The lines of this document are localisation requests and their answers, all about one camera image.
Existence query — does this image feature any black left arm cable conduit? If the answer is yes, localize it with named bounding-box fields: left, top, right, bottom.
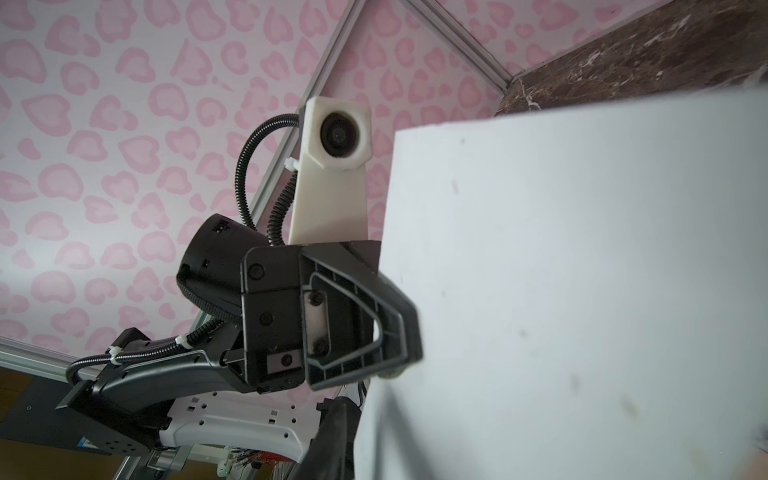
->
left=64, top=113, right=301, bottom=385

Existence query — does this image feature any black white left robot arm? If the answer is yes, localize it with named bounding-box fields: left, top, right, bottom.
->
left=58, top=214, right=422, bottom=455

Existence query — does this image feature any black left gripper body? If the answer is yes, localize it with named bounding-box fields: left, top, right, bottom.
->
left=239, top=239, right=385, bottom=394

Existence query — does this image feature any white letter paper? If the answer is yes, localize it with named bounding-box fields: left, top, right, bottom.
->
left=355, top=87, right=767, bottom=479

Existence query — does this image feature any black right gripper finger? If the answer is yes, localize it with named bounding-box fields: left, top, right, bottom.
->
left=304, top=397, right=361, bottom=480

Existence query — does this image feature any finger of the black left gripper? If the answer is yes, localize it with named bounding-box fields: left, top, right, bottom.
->
left=300, top=241, right=423, bottom=390

